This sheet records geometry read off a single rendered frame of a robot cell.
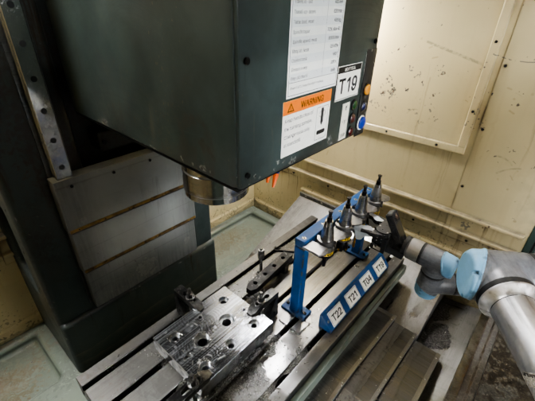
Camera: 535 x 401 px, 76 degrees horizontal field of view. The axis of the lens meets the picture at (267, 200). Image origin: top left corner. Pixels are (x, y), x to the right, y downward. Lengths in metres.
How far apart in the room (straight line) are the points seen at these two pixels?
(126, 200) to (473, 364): 1.32
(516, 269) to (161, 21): 0.84
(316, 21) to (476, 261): 0.59
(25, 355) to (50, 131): 1.05
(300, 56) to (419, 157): 1.10
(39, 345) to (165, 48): 1.46
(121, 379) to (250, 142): 0.86
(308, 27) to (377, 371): 1.15
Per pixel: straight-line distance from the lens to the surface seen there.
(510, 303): 0.85
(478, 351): 1.55
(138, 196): 1.27
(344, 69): 0.77
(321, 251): 1.07
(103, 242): 1.29
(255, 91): 0.56
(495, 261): 0.90
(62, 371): 1.68
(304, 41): 0.64
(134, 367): 1.23
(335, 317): 1.27
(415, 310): 1.68
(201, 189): 0.78
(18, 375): 1.80
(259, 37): 0.55
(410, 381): 1.46
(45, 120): 1.09
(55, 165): 1.13
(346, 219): 1.16
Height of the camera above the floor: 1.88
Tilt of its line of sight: 31 degrees down
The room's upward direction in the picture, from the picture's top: 2 degrees clockwise
